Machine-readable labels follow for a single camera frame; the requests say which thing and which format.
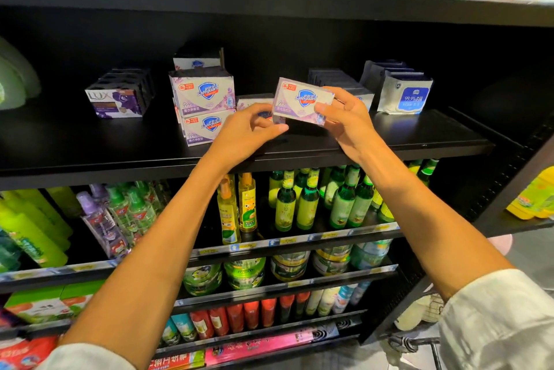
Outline person's left hand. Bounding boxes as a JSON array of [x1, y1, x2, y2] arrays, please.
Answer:
[[206, 103, 291, 172]]

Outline person's right hand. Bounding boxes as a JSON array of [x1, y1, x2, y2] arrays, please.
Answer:
[[313, 86, 386, 168]]

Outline black store shelf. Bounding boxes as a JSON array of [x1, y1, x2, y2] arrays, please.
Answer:
[[0, 0, 554, 370]]

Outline black wire shopping cart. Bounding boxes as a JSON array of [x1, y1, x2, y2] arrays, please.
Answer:
[[385, 326, 451, 370]]

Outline pale green pump soap bottle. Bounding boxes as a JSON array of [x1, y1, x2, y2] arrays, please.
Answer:
[[0, 37, 43, 111]]

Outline person's right forearm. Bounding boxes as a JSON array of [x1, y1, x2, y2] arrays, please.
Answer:
[[364, 149, 516, 301]]

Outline person's left forearm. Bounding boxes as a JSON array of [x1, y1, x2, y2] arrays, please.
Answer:
[[59, 153, 252, 367]]

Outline row of white blue soap boxes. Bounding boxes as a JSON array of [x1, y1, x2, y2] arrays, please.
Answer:
[[307, 68, 376, 114]]

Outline row of white upright packs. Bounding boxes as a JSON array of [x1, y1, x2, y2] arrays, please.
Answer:
[[361, 60, 434, 116]]

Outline row of purple soap boxes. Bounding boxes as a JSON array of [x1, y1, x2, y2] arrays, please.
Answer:
[[85, 68, 157, 120]]

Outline green lidded wipe tub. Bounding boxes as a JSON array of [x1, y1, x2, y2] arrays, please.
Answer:
[[351, 238, 395, 270], [312, 244, 354, 277], [225, 257, 268, 290], [182, 263, 224, 297], [271, 250, 313, 282]]

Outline row of white small bottles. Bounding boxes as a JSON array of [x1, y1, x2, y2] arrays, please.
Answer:
[[305, 281, 373, 316]]

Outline yellow detergent jug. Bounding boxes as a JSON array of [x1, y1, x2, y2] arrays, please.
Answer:
[[506, 165, 554, 221]]

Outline cream white pouch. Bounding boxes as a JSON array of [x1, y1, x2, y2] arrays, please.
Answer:
[[394, 292, 447, 332]]

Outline long pink packet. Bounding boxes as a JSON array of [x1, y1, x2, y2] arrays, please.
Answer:
[[204, 322, 340, 365]]

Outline green white box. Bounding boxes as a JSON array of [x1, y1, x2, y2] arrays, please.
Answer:
[[61, 279, 107, 315], [4, 286, 74, 325]]

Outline yellow red packets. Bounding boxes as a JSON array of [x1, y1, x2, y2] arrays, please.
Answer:
[[147, 348, 207, 370]]

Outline red snack packet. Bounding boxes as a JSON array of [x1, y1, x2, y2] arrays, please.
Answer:
[[0, 337, 60, 370]]

